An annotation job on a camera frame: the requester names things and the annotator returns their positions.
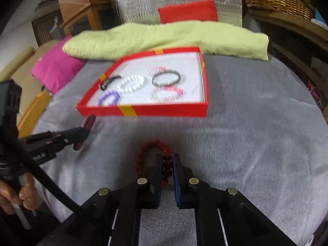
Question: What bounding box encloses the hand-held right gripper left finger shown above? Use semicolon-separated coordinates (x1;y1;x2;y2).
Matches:
36;156;164;246

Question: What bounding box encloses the person's left hand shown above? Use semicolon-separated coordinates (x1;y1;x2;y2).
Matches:
0;172;35;216

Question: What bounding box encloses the orange cardboard box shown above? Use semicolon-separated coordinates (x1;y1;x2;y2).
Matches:
17;90;52;139

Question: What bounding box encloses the red cardboard box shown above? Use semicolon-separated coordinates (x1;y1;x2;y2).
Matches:
76;47;208;118

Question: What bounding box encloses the red cushion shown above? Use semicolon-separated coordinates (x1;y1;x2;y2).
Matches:
157;0;218;24

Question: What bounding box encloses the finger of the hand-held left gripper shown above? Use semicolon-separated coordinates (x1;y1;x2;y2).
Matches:
18;126;90;150

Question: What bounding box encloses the black bangle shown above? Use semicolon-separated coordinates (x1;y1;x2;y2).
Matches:
152;71;181;87

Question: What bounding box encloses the purple bead bracelet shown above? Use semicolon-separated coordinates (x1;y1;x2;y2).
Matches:
97;91;121;107

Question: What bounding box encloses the black cord bracelet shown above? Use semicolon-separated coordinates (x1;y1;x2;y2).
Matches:
99;75;121;92

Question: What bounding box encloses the pink and white bead bracelet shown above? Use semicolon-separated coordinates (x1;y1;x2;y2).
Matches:
147;66;167;78
149;86;187;103

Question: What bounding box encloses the wicker basket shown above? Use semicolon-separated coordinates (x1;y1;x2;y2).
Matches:
241;0;315;21

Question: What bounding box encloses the pink cushion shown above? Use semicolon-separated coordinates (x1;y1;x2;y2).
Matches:
31;36;85;95

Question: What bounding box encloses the wooden cabinet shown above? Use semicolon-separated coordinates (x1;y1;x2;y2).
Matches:
58;0;121;38

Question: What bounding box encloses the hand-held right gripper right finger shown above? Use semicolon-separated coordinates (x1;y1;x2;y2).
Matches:
172;154;298;246

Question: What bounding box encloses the dark red bangle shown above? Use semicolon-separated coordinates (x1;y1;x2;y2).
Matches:
74;115;97;151

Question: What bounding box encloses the beige leather sofa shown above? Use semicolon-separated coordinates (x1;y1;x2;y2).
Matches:
0;40;64;116

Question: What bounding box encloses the silver foil board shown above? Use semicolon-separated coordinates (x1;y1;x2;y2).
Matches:
110;0;243;28

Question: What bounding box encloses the light green blanket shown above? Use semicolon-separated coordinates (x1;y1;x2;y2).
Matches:
63;22;269;62

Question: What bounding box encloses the red bead bracelet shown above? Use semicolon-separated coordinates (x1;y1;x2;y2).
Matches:
137;140;173;186

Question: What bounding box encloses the black cable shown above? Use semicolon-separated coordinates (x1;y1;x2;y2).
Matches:
0;125;86;217

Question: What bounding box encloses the grey blanket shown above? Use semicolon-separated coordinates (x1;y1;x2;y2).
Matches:
26;54;328;246

